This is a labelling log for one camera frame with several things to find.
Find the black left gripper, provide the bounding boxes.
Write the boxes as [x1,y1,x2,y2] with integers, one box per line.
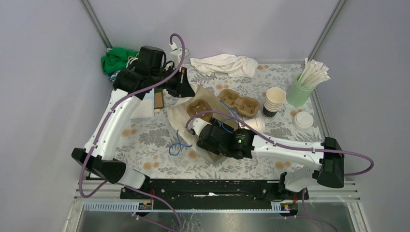
[151,64,196,97]

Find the blue checkered paper bag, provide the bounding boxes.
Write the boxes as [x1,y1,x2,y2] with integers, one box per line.
[167,84,231,164]

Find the brown pulp cup carrier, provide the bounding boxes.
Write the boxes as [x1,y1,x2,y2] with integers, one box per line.
[186,99,213,122]

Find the white paper coffee cup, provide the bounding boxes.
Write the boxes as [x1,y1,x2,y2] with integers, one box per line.
[245,117,265,133]

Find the stack of black paper cups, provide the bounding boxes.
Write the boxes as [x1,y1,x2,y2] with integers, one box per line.
[262,87,286,117]

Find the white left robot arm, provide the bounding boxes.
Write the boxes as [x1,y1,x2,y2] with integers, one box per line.
[72,43,195,199]

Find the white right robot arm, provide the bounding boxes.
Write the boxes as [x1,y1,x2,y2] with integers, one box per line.
[192,119,344,199]

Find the light blue paper bag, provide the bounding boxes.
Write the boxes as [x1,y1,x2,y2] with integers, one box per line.
[130,90,154,119]

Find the stack of brown cup carriers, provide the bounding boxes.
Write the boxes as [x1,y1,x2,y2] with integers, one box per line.
[218,89,260,117]

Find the white cloth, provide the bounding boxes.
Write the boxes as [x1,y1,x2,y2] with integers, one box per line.
[190,54,259,78]

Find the floral tablecloth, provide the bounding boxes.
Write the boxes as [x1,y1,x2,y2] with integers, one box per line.
[115,63,303,180]

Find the green cloth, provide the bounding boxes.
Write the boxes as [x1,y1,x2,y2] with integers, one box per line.
[101,47,139,74]

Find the stack of white lids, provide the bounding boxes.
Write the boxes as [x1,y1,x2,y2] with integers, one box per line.
[292,111,314,131]

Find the green straw holder cup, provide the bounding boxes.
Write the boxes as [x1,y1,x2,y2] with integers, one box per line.
[286,73,315,107]

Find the bundle of white wrapped straws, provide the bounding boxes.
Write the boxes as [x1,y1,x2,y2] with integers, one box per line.
[296,58,331,88]

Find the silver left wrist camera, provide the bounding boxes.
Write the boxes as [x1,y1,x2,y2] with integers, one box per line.
[169,48,190,67]

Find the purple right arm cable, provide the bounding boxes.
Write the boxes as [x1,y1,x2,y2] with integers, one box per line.
[185,110,375,232]

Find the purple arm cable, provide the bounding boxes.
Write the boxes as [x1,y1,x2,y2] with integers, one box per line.
[78,33,187,232]
[185,110,375,232]

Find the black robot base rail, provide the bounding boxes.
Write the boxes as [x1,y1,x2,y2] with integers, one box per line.
[120,171,310,210]

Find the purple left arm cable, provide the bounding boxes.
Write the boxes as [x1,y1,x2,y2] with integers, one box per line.
[78,33,187,232]

